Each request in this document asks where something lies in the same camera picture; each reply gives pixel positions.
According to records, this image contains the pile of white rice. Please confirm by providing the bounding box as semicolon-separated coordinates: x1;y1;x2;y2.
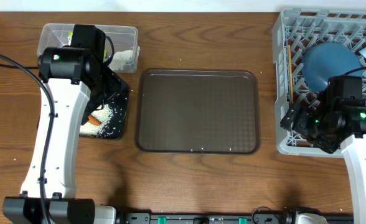
80;94;128;139

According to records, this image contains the clear plastic container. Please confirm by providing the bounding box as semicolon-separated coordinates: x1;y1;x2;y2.
37;23;140;73

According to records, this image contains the grey dishwasher rack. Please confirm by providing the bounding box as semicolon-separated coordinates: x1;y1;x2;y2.
272;8;366;158

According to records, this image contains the dark blue plate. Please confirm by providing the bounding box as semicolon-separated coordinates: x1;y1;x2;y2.
301;42;362;92

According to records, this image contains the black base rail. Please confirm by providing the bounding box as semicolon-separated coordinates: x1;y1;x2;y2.
117;212;355;224

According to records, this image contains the brown serving tray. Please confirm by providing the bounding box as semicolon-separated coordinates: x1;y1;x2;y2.
134;69;261;155

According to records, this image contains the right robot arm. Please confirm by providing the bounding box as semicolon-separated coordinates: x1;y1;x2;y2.
280;96;366;223

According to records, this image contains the silver green snack wrapper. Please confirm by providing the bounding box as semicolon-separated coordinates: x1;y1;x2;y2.
67;32;73;45

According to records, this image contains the white tissue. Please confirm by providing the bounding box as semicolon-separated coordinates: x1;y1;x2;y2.
109;50;133;71

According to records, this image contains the orange carrot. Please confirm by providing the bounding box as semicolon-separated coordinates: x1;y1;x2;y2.
88;115;101;126

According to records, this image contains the black rectangular tray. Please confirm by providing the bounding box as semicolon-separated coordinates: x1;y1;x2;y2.
36;67;129;140

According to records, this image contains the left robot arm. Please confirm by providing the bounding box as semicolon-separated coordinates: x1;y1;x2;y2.
3;47;120;223

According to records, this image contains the wooden chopstick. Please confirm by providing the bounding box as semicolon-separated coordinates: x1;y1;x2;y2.
288;44;294;104

